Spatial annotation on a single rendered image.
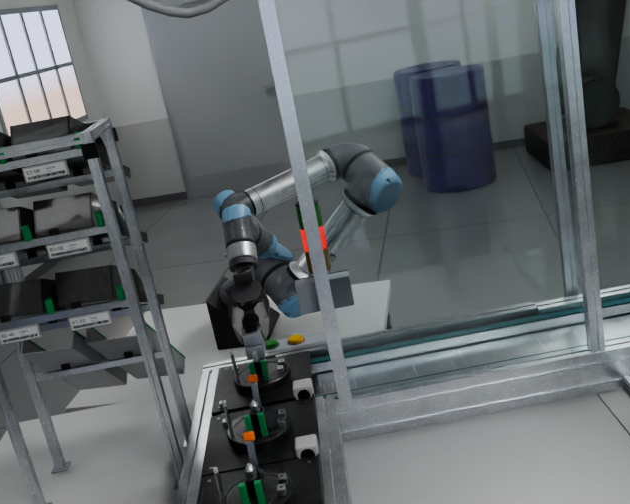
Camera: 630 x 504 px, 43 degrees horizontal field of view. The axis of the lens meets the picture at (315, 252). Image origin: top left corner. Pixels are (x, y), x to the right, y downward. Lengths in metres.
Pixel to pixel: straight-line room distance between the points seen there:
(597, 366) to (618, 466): 0.30
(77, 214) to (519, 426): 1.05
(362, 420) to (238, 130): 6.90
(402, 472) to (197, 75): 7.17
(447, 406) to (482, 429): 0.09
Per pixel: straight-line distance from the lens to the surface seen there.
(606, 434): 1.80
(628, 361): 1.94
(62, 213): 1.73
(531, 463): 1.72
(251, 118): 8.53
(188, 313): 2.86
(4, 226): 1.77
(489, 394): 1.87
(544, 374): 1.89
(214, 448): 1.75
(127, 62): 8.87
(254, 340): 1.91
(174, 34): 8.63
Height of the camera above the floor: 1.82
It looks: 17 degrees down
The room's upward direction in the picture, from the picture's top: 11 degrees counter-clockwise
